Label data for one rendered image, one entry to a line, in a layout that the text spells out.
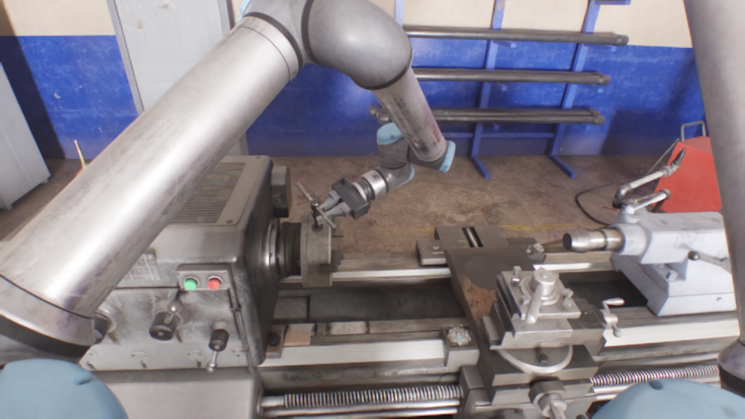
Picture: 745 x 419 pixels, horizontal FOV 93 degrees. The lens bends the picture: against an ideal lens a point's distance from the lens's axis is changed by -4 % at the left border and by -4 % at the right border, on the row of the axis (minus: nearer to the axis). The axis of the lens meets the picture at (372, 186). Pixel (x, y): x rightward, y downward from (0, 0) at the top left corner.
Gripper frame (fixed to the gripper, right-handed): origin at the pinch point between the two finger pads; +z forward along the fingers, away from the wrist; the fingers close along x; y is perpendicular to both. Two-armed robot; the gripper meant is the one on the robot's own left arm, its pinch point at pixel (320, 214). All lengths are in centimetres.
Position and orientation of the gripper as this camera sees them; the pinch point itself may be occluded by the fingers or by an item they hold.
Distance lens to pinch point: 111.5
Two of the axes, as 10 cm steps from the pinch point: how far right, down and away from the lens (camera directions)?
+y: 0.1, -6.3, -7.7
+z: -8.1, 4.5, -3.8
